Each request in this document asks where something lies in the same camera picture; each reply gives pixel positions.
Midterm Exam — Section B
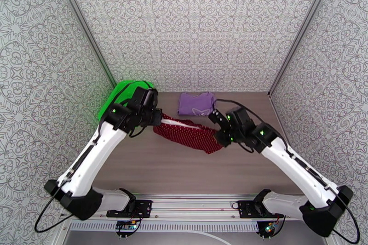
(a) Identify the dark red dotted garment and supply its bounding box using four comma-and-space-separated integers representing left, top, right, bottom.
153, 113, 224, 155

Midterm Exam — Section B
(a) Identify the purple shirt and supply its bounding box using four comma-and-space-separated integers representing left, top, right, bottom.
177, 92, 217, 117

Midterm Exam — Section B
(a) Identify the green plastic mesh basket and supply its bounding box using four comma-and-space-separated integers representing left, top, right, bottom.
98, 80, 155, 127

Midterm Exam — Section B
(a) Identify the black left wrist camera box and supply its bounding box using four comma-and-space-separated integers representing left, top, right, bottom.
144, 88, 158, 108

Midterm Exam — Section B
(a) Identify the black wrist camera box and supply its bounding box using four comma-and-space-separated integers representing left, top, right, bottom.
144, 88, 158, 108
208, 110, 228, 131

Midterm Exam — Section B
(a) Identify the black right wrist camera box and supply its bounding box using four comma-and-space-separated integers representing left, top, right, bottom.
208, 110, 228, 131

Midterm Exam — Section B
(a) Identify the right aluminium table side rail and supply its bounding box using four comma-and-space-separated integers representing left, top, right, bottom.
268, 93, 305, 167

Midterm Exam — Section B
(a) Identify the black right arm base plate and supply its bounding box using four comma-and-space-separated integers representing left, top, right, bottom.
238, 200, 285, 219

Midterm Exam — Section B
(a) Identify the aluminium frame crossbeam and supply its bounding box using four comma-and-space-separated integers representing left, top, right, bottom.
59, 194, 331, 222

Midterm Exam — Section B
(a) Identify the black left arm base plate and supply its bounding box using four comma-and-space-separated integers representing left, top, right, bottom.
106, 199, 153, 219

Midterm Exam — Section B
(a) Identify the left aluminium corner post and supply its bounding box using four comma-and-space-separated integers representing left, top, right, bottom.
49, 0, 119, 87

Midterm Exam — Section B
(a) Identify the aluminium corner post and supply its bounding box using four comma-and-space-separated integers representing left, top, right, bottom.
267, 0, 338, 98
49, 0, 119, 87

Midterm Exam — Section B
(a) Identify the white slotted cable duct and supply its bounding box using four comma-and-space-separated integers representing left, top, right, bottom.
69, 222, 259, 232

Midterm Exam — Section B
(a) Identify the right aluminium corner post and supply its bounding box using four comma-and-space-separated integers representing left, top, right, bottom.
267, 0, 338, 98

